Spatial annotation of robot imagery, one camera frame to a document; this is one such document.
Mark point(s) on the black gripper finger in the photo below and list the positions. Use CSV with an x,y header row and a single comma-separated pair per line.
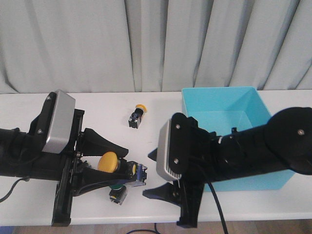
x,y
153,155
90,179
95,145
167,192

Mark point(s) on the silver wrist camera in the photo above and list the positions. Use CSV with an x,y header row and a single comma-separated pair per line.
x,y
60,124
162,156

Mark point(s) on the green push button upright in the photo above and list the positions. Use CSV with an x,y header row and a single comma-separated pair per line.
x,y
118,193

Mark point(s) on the yellow push button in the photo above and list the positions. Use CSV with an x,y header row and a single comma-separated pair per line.
x,y
135,118
110,163

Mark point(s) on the grey curtain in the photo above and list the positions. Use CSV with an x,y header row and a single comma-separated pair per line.
x,y
154,45

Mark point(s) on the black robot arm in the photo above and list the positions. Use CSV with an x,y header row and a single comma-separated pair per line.
x,y
22,156
283,143

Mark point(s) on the light blue plastic box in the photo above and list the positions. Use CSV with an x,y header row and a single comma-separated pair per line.
x,y
219,109

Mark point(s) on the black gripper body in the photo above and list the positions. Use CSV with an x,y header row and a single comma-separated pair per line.
x,y
61,168
189,148

